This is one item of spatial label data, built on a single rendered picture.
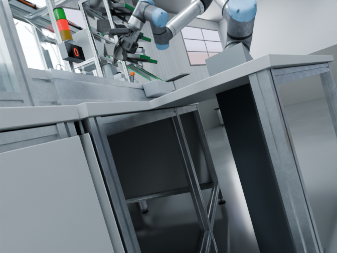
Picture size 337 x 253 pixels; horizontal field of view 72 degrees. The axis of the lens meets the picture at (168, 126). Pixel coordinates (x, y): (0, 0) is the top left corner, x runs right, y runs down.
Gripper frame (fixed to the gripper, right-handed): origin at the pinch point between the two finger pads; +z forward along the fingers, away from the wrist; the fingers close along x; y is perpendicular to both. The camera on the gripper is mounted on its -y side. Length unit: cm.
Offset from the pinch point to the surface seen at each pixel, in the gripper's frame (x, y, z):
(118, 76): -2.2, 7.6, 5.3
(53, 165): -85, 47, 8
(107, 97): -51, 33, 4
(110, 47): 23.4, -19.5, -2.6
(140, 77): 21.1, 9.1, 2.9
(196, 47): 770, -155, -107
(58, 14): -21.2, -22.7, -7.0
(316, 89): 829, 286, -192
